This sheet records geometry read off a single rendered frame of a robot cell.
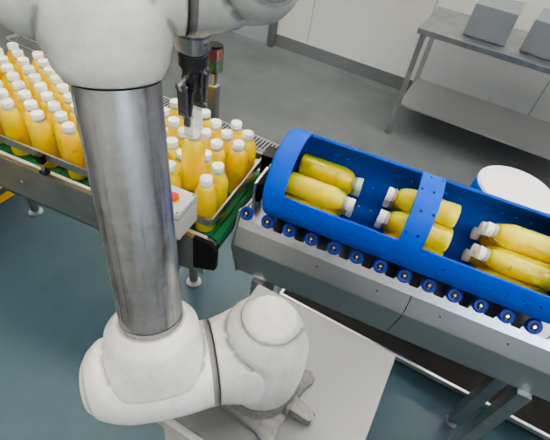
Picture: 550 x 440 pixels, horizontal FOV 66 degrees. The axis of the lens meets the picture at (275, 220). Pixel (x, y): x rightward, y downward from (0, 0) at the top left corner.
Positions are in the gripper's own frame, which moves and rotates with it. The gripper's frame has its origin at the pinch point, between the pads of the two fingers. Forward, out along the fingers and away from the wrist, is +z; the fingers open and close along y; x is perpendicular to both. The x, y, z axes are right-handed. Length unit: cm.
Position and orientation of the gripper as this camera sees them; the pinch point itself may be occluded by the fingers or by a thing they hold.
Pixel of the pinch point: (193, 121)
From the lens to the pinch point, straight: 123.4
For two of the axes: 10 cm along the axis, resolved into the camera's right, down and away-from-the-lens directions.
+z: -1.3, 7.1, 6.9
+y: 4.0, -6.0, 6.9
